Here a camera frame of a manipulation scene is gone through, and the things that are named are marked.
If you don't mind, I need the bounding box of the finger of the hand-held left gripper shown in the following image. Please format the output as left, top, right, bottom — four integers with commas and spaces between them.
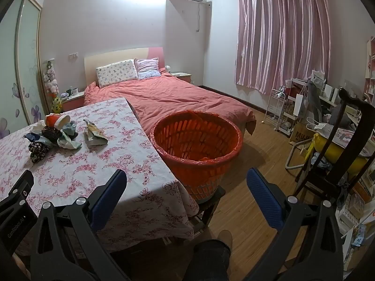
0, 170, 35, 215

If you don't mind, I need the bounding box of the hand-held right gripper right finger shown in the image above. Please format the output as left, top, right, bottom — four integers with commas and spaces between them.
246, 167, 345, 281

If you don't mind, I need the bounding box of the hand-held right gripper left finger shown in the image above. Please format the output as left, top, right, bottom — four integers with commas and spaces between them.
29, 168, 129, 281

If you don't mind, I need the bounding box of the brown striped knitted cloth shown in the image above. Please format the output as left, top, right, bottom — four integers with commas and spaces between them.
41, 126, 63, 144

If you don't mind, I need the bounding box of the pale grey plastic bag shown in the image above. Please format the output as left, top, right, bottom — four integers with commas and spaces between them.
57, 135, 83, 150

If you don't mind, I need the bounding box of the green snack wrapper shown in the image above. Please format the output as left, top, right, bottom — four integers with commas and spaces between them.
83, 119, 108, 148

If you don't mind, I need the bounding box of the orange plastic laundry basket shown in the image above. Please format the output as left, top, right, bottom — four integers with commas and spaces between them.
149, 110, 244, 203

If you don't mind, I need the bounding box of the orange paper cup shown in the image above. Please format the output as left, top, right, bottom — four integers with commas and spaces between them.
45, 114, 71, 130

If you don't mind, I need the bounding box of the person's left forearm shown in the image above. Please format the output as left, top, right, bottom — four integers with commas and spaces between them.
12, 252, 31, 281

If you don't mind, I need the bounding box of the pink floral tablecloth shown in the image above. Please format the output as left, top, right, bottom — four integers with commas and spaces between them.
0, 97, 200, 254

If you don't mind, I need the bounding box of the dark wooden stool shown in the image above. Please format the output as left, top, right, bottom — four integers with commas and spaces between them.
187, 185, 227, 240

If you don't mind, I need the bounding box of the person's brown slipper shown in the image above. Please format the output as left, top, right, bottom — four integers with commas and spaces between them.
218, 230, 233, 249

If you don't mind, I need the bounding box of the brown paper bag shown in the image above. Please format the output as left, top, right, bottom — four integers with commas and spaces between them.
289, 120, 315, 145

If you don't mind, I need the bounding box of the person's leg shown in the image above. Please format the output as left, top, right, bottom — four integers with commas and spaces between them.
184, 238, 232, 281

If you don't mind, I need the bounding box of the yellow cushion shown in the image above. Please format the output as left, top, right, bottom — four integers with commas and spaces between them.
312, 133, 370, 170

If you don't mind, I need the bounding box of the white storage trolley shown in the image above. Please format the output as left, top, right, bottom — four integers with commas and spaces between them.
278, 79, 308, 135

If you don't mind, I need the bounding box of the pink nightstand with mugs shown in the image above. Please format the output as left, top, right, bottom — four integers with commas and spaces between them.
60, 91, 85, 113

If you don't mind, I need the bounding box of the white paper bag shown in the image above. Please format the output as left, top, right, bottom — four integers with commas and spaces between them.
293, 94, 308, 119

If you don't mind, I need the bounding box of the hanging column of plush toys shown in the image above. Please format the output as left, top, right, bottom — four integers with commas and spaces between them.
42, 59, 63, 115

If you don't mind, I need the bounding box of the grey office chair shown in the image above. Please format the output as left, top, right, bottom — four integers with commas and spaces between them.
306, 79, 323, 123

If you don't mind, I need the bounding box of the bed with pink duvet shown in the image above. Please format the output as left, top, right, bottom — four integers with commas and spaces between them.
83, 74, 257, 137

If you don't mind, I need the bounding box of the flower print sliding wardrobe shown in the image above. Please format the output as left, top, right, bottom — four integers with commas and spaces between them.
0, 0, 45, 141

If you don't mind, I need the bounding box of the white floral pillow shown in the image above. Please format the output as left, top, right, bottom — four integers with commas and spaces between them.
96, 59, 139, 88

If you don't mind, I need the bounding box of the dark wooden chair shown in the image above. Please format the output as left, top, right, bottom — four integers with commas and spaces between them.
293, 88, 375, 205

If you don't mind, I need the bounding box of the pink striped pillow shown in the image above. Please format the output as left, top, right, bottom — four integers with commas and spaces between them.
134, 58, 161, 79

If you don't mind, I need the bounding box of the pink nightstand with book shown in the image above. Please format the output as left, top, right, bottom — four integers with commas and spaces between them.
170, 72, 192, 85

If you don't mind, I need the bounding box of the beige and pink headboard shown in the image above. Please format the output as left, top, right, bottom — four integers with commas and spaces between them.
84, 47, 164, 84

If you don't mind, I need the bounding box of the pink satin curtain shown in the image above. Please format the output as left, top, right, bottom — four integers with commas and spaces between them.
234, 0, 333, 94

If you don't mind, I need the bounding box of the pink bookshelf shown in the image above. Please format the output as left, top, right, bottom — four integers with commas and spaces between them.
365, 37, 375, 106

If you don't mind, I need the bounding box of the air conditioner pipe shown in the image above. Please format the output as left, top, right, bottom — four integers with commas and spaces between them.
196, 1, 212, 32

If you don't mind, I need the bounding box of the white tube frame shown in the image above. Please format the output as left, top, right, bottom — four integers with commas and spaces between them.
285, 140, 314, 170

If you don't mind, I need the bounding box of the white wire cart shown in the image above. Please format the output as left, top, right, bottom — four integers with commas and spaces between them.
265, 89, 286, 131

